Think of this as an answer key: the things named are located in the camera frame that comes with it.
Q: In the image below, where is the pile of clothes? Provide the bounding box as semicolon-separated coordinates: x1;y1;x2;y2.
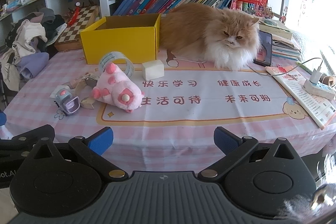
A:
1;8;67;92

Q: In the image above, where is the orange and white cat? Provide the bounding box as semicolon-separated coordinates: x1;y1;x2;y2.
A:
159;3;261;71

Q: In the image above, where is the pink plush toy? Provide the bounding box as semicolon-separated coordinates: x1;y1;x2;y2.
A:
92;62;144;113

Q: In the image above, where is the beige smart watch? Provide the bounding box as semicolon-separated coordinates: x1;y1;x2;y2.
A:
69;73;98;110

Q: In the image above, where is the white power strip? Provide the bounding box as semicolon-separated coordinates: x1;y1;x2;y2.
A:
303;80;335;100

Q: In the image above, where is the wooden chess board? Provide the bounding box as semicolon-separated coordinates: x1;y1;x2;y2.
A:
54;6;100;52

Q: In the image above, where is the black smartphone leaning upright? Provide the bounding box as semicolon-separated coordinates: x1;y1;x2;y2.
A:
253;31;273;67

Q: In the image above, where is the stack of books right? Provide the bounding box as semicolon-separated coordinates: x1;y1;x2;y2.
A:
259;18;302;61

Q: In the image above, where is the yellow cardboard box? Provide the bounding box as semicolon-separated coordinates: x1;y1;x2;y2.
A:
80;14;161;65

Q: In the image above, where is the clear packing tape roll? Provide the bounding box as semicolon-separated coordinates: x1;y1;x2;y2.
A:
98;51;134;78

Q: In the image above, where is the open printed booklet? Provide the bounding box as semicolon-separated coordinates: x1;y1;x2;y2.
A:
265;67;335;130

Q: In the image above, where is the white eraser block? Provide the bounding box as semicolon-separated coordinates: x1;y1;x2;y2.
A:
142;60;165;81

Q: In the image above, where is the white charger plug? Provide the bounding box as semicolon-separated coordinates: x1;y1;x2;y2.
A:
309;69;322;84

